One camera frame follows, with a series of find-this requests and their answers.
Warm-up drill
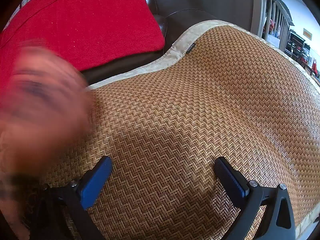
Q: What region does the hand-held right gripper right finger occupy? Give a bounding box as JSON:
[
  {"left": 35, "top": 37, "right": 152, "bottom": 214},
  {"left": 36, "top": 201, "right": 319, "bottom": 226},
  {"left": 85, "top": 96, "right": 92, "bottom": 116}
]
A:
[{"left": 214, "top": 156, "right": 299, "bottom": 240}]

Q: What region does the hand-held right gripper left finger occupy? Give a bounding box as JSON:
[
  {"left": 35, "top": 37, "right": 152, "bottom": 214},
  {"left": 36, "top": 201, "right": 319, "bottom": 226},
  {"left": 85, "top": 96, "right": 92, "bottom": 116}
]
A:
[{"left": 30, "top": 156, "right": 113, "bottom": 240}]

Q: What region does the pink floral garment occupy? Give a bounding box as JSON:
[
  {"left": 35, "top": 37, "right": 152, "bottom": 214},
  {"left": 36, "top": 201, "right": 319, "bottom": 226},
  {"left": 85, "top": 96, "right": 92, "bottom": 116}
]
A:
[{"left": 0, "top": 38, "right": 99, "bottom": 240}]

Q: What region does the woven rattan mat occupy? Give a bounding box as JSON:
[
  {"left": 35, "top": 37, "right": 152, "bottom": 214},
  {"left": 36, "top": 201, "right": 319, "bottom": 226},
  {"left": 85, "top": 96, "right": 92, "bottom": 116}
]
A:
[{"left": 40, "top": 20, "right": 320, "bottom": 240}]

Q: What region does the black storage rack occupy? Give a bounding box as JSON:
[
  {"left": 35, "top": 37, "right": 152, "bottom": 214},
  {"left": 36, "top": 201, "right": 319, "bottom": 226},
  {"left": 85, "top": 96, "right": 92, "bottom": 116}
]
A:
[{"left": 285, "top": 29, "right": 313, "bottom": 63}]

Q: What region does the red cushion cover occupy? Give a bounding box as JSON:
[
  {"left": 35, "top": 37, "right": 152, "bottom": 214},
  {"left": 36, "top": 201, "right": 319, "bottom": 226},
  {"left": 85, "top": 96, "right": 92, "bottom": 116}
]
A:
[{"left": 0, "top": 0, "right": 166, "bottom": 88}]

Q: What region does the dark brown leather sofa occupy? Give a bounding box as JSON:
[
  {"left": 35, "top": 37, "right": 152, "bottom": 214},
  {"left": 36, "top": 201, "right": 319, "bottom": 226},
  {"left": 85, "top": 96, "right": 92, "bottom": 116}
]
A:
[{"left": 81, "top": 0, "right": 253, "bottom": 85}]

